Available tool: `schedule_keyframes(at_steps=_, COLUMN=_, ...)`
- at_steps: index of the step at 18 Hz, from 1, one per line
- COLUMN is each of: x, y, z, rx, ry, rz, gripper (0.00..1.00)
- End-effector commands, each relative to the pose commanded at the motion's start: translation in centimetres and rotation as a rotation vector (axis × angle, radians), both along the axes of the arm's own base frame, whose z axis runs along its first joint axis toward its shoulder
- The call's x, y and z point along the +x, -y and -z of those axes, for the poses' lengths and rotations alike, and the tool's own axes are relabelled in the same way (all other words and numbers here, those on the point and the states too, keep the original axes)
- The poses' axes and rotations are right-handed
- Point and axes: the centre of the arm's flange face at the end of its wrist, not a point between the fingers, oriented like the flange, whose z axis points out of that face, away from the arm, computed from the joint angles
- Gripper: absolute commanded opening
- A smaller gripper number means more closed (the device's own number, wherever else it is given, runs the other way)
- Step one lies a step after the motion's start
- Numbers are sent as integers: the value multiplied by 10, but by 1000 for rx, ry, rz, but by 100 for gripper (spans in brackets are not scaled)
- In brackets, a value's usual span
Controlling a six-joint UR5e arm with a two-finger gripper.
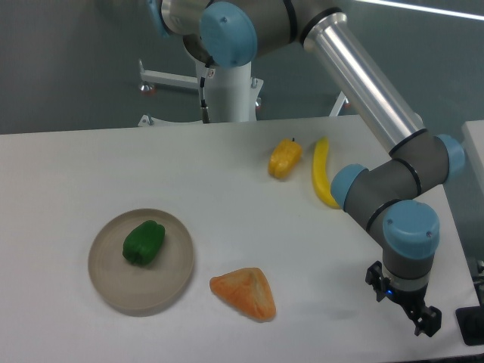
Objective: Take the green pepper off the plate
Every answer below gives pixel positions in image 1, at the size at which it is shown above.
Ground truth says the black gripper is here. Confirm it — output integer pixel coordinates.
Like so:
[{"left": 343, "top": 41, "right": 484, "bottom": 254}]
[{"left": 365, "top": 261, "right": 442, "bottom": 337}]

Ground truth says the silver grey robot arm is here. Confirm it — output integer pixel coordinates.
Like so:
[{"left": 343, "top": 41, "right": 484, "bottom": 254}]
[{"left": 147, "top": 1, "right": 465, "bottom": 336}]

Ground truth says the yellow toy bell pepper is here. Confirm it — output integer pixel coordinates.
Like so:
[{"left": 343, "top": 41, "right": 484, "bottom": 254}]
[{"left": 268, "top": 138, "right": 303, "bottom": 179}]

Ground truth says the green toy bell pepper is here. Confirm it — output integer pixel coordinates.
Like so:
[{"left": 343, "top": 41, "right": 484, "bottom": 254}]
[{"left": 122, "top": 220, "right": 166, "bottom": 266}]

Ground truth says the beige round plate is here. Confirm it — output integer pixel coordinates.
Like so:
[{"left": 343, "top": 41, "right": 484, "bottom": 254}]
[{"left": 88, "top": 209, "right": 195, "bottom": 316}]

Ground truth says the black device at right edge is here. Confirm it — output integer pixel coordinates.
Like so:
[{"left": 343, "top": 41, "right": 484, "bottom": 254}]
[{"left": 455, "top": 256, "right": 484, "bottom": 346}]

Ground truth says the yellow toy banana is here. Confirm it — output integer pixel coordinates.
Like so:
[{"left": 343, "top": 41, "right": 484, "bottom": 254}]
[{"left": 312, "top": 137, "right": 340, "bottom": 209}]

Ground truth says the orange triangular toy bread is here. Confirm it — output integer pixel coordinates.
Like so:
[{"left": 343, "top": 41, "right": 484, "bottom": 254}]
[{"left": 209, "top": 267, "right": 277, "bottom": 321}]

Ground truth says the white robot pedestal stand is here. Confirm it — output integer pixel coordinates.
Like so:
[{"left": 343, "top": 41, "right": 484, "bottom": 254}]
[{"left": 136, "top": 58, "right": 355, "bottom": 128}]

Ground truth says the black cable on pedestal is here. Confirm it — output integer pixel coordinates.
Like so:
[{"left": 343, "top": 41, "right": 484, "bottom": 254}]
[{"left": 199, "top": 56, "right": 216, "bottom": 124}]

